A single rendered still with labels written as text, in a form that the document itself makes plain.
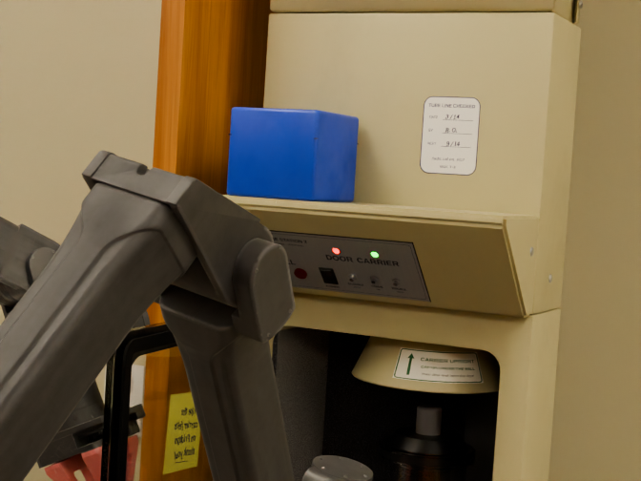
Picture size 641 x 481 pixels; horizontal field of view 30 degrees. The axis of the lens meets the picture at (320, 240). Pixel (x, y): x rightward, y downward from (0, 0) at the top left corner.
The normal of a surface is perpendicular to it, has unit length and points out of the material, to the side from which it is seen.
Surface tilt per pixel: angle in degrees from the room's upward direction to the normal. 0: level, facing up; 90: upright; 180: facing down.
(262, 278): 101
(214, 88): 90
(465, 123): 90
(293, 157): 90
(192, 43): 90
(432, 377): 66
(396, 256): 135
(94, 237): 52
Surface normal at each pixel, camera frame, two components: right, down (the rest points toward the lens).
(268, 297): 0.84, 0.27
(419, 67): -0.44, 0.02
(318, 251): -0.35, 0.72
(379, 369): -0.63, -0.40
